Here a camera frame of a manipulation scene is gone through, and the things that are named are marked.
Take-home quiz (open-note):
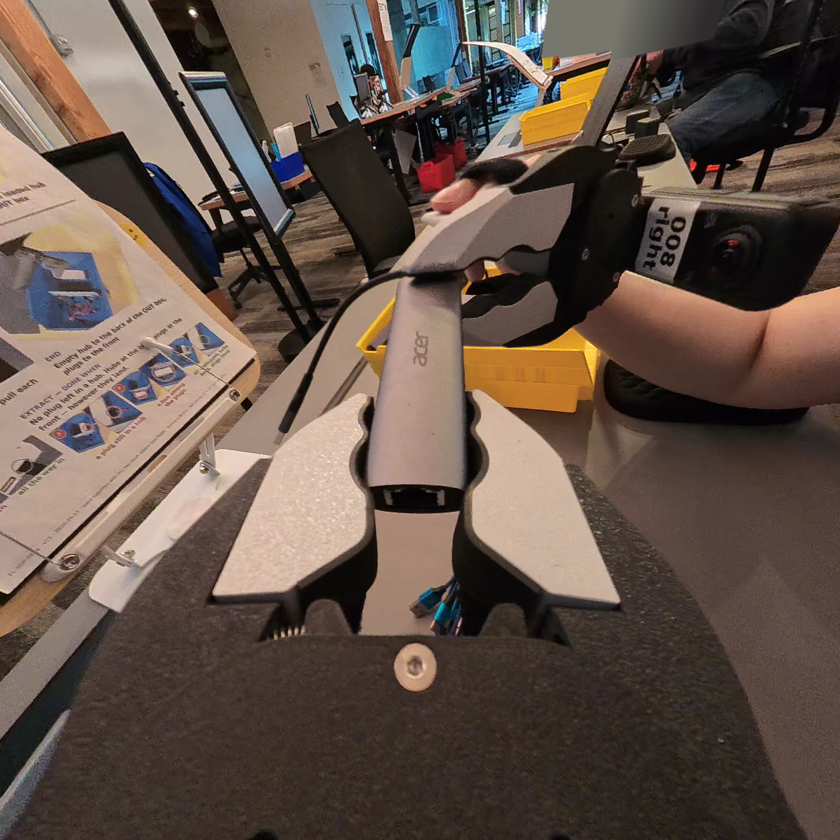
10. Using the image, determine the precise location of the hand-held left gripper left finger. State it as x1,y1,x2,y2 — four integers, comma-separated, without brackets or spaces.
209,392,379,639

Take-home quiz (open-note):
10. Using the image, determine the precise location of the instruction poster board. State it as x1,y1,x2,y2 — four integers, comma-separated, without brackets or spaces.
0,125,261,637

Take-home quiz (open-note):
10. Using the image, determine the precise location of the black framed display screen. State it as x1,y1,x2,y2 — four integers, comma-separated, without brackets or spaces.
180,71,322,362

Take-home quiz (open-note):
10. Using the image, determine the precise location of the blue jacket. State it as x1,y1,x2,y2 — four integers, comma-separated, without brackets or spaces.
142,161,224,279

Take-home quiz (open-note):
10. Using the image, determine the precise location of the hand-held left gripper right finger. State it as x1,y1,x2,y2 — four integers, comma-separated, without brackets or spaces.
452,389,623,641

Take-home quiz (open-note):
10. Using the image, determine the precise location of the USB cable with tethered adapter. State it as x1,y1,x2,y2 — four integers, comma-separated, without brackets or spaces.
276,269,408,434

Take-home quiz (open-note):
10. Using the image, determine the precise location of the black display panel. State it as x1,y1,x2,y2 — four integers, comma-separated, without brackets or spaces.
40,132,217,296

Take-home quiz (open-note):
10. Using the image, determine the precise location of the person's right forearm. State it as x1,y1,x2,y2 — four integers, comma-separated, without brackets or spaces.
578,269,840,410

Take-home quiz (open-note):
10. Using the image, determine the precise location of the black office chair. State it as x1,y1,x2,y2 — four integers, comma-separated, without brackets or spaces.
297,121,418,279

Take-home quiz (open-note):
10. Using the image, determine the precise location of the blue red braided cable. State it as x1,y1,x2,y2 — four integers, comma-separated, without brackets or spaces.
410,578,463,636

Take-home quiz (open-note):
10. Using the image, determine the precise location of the grey laptop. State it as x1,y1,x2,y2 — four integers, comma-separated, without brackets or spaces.
574,50,647,148

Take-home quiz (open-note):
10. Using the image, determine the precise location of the black quilted cushion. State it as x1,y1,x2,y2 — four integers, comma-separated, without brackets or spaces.
602,357,812,425

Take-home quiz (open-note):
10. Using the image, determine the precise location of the grey metal USB hub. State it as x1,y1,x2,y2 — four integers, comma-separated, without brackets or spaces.
365,276,473,513

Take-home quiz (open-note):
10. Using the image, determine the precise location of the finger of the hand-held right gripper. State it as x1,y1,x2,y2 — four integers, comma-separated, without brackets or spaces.
394,184,578,279
460,273,565,349

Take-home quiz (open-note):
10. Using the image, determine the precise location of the yellow plastic bin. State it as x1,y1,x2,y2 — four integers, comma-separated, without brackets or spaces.
357,263,602,414
519,66,611,148

